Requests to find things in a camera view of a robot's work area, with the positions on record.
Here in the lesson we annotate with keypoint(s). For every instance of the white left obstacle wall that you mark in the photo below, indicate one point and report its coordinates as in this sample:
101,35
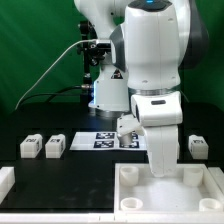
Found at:
7,180

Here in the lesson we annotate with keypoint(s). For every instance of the white square tabletop part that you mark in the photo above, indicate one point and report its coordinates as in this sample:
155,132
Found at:
191,188

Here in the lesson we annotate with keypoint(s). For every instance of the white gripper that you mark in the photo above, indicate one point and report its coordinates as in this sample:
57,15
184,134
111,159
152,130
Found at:
162,149

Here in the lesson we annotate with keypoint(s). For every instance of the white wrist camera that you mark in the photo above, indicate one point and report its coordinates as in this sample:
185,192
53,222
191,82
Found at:
126,125

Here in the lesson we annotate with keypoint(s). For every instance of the white obstacle wall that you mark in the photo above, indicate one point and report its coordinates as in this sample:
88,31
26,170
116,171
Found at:
7,180
218,176

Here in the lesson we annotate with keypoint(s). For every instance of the white sheet with tags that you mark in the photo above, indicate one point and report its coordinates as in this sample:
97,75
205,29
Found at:
98,141

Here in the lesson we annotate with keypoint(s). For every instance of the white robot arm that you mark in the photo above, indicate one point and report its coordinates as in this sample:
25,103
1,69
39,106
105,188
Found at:
141,46

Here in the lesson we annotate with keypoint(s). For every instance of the white right obstacle wall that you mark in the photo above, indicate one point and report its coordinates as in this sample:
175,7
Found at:
218,176

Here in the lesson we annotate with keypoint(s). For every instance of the black camera stand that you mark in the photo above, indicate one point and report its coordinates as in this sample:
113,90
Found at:
87,50

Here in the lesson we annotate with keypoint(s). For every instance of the white front table rail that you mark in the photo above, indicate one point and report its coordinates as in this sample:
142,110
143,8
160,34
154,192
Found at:
194,218

